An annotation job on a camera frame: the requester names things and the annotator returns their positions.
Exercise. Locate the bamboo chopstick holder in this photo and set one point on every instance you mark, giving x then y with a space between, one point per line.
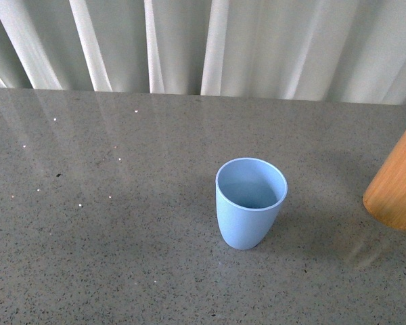
385 196

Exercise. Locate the white curtain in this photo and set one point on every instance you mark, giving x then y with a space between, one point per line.
344 51

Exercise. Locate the blue cup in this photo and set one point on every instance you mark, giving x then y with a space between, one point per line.
249 196

